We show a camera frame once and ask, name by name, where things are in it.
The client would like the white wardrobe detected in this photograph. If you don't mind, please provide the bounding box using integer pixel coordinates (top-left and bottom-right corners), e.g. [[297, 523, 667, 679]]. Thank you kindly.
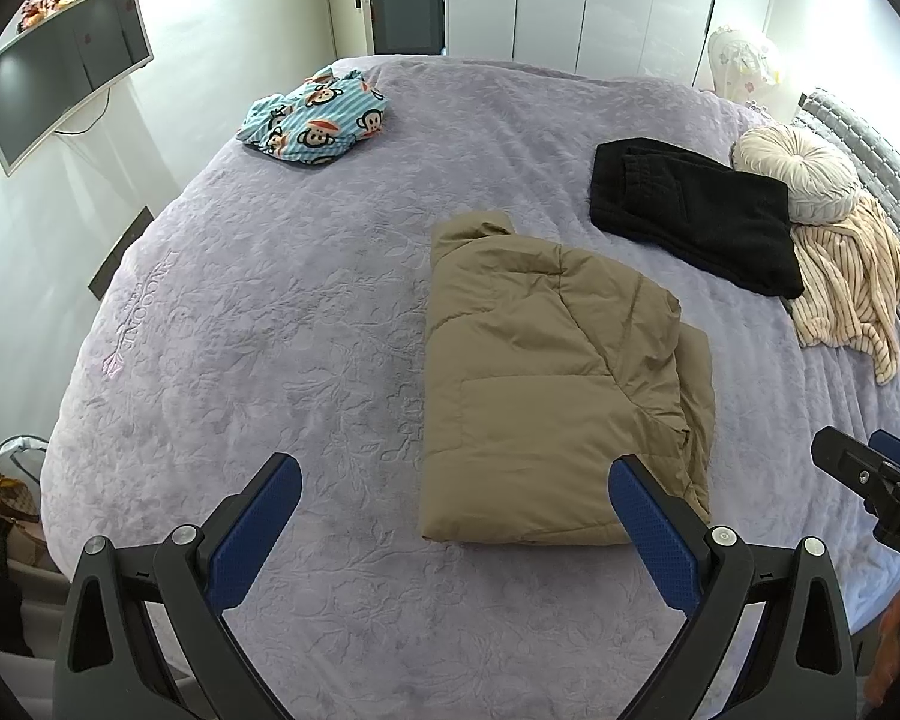
[[446, 0, 773, 91]]

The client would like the wall mounted television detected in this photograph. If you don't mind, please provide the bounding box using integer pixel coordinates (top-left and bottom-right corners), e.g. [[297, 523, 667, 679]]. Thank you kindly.
[[0, 0, 155, 177]]

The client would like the grey quilted headboard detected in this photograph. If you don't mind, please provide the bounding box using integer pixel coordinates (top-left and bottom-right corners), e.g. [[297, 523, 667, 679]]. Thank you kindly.
[[791, 88, 900, 316]]

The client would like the cream striped garment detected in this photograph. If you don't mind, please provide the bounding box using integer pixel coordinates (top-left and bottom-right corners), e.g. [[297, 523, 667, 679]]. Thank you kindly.
[[784, 191, 900, 387]]

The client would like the khaki puffer jacket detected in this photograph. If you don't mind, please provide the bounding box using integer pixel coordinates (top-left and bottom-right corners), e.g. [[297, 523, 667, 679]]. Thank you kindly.
[[418, 210, 717, 547]]

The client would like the blue monkey print cloth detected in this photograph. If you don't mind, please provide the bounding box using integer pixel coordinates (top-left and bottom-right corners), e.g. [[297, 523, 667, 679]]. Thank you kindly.
[[236, 67, 389, 166]]

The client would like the bed with lavender cover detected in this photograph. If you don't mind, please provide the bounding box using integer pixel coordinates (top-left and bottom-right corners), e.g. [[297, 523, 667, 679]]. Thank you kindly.
[[41, 54, 900, 720]]

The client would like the white floral cushion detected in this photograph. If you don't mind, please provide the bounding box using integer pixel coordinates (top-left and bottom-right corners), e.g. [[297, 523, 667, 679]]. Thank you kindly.
[[705, 24, 782, 102]]

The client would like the brown patterned handbag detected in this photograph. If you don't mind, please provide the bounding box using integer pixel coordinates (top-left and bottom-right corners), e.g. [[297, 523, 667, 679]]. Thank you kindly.
[[0, 465, 59, 572]]

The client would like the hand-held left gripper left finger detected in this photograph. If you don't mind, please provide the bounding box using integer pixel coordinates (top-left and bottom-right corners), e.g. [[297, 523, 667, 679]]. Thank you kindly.
[[51, 452, 303, 720]]

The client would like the black folded garment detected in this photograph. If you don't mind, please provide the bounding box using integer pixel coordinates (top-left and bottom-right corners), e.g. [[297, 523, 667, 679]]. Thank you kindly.
[[589, 139, 806, 299]]

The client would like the television cable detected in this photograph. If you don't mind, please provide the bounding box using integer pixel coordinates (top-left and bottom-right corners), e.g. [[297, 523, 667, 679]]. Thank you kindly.
[[52, 86, 113, 137]]

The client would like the person's right hand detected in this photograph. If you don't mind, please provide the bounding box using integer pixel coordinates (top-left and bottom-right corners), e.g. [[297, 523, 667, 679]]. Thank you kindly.
[[866, 585, 900, 698]]

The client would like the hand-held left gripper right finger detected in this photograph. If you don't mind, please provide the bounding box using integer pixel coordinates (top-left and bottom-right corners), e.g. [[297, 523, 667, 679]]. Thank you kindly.
[[607, 454, 860, 720]]

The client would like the round cream velvet pillow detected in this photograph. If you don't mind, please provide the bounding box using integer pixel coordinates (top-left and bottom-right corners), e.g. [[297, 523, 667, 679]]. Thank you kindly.
[[731, 125, 863, 226]]

